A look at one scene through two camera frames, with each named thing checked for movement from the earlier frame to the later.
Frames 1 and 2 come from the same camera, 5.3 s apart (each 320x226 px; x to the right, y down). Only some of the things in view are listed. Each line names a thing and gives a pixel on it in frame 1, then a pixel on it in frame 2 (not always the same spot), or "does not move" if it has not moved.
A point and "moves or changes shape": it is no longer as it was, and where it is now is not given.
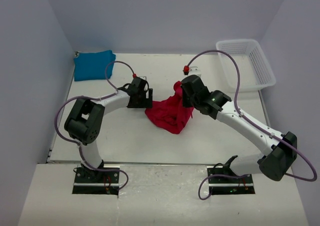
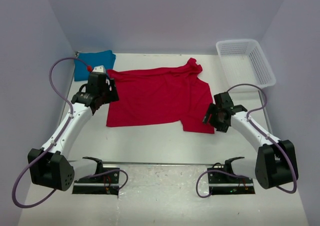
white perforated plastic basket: (255, 72) does not move
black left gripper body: (141, 102) → (109, 95)
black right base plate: (229, 185) does not move
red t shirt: (170, 115) moves or changes shape
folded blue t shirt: (92, 65) does not move
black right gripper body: (188, 101) → (220, 110)
